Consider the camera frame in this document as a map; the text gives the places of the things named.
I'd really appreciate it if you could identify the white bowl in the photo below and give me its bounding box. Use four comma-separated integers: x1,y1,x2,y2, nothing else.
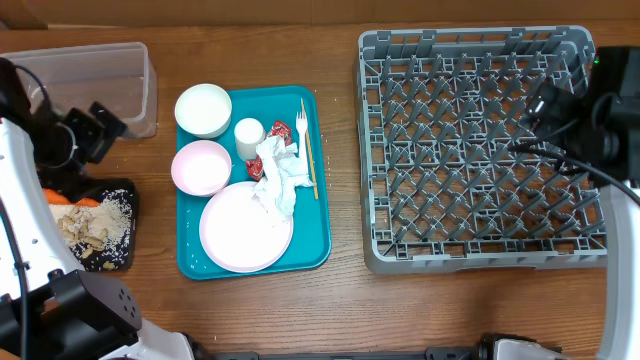
174,83,232,139

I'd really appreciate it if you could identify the white plastic cup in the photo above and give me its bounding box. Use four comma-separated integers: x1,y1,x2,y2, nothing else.
234,118,266,161

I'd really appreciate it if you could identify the red snack wrapper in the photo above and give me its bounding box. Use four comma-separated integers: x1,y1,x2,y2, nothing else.
245,120,293,181

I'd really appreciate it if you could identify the large pink plate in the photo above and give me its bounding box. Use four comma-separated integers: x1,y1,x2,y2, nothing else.
199,181,294,273

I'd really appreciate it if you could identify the white napkin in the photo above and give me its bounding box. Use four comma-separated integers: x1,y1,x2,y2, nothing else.
253,136,314,222

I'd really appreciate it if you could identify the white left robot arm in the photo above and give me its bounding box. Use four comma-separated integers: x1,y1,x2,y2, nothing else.
1,118,194,359

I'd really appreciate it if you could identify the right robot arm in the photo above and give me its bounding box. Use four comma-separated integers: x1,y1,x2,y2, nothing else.
509,46,639,359

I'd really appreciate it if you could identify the black food waste tray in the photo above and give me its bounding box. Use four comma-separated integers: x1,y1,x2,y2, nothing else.
42,177,140,273

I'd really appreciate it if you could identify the grey dishwasher rack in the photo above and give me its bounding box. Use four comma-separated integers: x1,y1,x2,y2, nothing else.
356,25,607,274

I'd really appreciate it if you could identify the orange carrot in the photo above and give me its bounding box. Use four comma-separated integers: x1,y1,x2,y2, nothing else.
43,188,100,207

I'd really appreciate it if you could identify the pile of peanuts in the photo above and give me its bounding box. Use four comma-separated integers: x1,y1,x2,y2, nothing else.
49,205,123,260

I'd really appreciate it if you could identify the pile of rice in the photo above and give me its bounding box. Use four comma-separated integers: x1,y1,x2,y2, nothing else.
49,189,134,269

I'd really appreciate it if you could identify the clear plastic bin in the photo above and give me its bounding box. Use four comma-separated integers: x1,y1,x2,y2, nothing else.
2,42,157,138

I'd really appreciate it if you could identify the pink bowl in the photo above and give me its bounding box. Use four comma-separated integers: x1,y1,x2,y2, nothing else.
171,140,232,197

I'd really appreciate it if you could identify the teal plastic tray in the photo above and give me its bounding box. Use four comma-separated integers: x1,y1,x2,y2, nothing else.
176,85,332,280

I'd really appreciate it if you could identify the white plastic fork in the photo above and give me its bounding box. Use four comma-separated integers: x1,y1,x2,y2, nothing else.
296,110,309,174

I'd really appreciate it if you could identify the wooden chopstick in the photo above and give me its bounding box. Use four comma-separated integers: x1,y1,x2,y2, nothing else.
301,98,319,200

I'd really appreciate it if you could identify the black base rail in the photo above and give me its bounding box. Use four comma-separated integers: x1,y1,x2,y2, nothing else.
210,347,476,360

